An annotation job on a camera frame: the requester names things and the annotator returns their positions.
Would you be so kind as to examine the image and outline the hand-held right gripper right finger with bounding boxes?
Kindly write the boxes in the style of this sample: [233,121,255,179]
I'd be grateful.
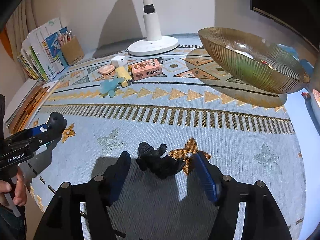
[190,151,293,240]

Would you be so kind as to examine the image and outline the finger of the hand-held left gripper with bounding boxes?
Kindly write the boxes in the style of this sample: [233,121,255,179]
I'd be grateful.
[30,130,63,153]
[25,112,67,137]

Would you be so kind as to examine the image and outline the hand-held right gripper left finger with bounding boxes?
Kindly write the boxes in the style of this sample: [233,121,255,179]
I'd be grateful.
[34,151,132,240]

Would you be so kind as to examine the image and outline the black gorilla figurine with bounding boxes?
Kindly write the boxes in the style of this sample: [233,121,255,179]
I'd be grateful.
[136,142,187,180]

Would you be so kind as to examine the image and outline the teal translucent flame piece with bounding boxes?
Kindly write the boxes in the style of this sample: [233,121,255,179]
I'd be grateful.
[99,76,123,98]

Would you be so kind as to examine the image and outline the pink oval case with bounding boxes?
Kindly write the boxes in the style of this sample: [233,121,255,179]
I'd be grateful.
[98,65,115,75]

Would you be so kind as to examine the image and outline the yellow lighter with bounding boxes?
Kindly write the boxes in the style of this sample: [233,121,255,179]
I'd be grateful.
[115,66,134,88]

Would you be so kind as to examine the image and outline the white charger cube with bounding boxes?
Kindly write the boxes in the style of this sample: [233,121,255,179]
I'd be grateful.
[111,56,127,68]

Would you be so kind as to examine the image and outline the pink box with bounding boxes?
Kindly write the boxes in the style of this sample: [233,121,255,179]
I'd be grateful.
[131,61,162,81]

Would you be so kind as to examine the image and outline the amber ribbed glass bowl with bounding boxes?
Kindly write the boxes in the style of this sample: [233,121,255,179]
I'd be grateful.
[198,27,310,94]

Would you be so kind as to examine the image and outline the person's left hand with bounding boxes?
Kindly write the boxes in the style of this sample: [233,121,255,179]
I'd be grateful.
[0,166,28,207]

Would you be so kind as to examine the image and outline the row of books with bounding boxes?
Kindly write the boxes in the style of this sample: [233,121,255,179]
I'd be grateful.
[17,17,69,82]

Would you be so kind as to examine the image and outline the wooden pen holder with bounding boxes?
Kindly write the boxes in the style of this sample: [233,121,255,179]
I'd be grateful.
[61,36,85,65]

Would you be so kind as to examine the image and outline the person's jeans leg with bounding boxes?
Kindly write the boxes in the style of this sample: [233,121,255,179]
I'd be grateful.
[0,205,27,240]

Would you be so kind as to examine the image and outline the blue patterned woven mat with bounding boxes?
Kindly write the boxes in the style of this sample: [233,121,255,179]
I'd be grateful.
[5,32,308,240]

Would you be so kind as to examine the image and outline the bunch of pens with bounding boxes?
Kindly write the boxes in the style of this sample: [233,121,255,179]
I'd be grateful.
[58,29,75,47]

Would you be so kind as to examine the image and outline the white desk lamp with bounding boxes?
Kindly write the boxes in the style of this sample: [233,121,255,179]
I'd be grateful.
[128,0,178,56]

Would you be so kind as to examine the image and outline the dark monitor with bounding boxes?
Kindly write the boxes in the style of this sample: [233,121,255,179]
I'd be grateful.
[250,0,320,53]

